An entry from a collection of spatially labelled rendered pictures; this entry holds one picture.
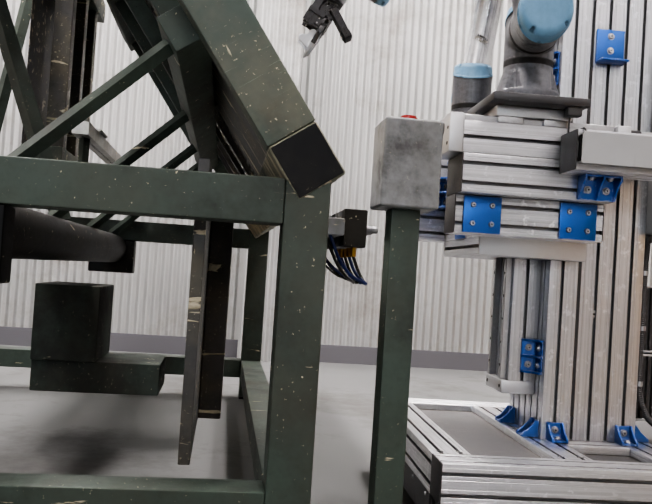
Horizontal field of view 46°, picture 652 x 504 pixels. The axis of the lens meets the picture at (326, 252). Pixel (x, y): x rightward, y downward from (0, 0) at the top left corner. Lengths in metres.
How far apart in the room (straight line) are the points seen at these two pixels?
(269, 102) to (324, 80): 3.92
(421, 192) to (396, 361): 0.34
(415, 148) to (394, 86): 3.95
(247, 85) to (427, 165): 0.39
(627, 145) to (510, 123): 0.26
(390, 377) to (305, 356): 0.18
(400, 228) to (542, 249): 0.51
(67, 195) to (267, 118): 0.41
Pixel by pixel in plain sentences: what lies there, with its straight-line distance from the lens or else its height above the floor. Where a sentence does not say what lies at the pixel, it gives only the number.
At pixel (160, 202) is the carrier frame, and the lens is 1.51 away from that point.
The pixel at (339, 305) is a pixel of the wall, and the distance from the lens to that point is 5.30.
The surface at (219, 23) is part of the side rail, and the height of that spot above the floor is 1.08.
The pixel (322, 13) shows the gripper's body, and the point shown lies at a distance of 2.60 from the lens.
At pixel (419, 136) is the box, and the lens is 1.57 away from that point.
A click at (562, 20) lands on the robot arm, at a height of 1.18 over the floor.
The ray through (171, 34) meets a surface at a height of 1.06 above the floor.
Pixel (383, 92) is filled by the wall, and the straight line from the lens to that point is 5.48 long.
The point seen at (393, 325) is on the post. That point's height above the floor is 0.51.
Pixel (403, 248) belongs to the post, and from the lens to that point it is 1.57.
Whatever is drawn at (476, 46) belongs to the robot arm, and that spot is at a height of 1.35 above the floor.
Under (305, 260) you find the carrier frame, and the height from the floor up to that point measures 0.63.
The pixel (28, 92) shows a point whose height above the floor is 1.11.
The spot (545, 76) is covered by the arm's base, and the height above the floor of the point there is 1.09.
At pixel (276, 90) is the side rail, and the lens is 1.54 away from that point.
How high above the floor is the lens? 0.61
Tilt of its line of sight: 2 degrees up
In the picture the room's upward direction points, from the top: 4 degrees clockwise
